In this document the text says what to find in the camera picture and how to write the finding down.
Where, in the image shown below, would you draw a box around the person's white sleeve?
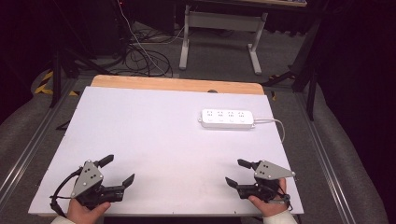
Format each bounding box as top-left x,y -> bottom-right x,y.
262,209 -> 299,224
50,215 -> 77,224

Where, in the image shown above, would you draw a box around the white metal desk frame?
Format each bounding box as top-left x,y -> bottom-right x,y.
178,4 -> 269,76

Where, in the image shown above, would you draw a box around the person's left hand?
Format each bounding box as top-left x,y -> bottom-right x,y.
65,198 -> 112,224

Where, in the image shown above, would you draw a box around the person's right white sleeve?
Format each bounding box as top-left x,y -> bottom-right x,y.
262,209 -> 299,224

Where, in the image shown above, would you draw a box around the grey metal floor rail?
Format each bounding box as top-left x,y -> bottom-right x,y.
294,92 -> 355,224
0,77 -> 78,203

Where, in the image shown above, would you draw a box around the person's right hand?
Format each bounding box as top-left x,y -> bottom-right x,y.
247,177 -> 289,218

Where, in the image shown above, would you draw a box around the black floor cables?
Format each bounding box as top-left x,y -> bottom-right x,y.
123,27 -> 185,78

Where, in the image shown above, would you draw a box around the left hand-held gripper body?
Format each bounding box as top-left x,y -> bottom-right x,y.
70,160 -> 125,210

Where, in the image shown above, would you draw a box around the person's left white sleeve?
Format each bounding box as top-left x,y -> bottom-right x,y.
50,215 -> 77,224

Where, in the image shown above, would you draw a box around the yellow black floor tape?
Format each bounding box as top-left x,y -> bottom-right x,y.
33,70 -> 80,97

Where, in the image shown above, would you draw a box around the white power strip cable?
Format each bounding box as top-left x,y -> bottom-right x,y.
252,117 -> 287,144

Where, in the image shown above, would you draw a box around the white power strip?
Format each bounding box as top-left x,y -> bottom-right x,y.
198,108 -> 257,131

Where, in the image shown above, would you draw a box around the black metal stand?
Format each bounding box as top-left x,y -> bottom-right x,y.
261,17 -> 323,121
49,36 -> 119,109

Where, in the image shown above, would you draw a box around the white floor cable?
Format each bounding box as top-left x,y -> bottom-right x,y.
117,0 -> 185,77

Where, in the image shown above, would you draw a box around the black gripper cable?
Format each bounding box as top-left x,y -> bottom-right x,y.
268,192 -> 294,213
49,167 -> 84,217

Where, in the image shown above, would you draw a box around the wooden board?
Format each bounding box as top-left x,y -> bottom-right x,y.
90,74 -> 265,96

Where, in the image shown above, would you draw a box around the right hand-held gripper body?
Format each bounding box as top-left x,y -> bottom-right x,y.
237,160 -> 296,202

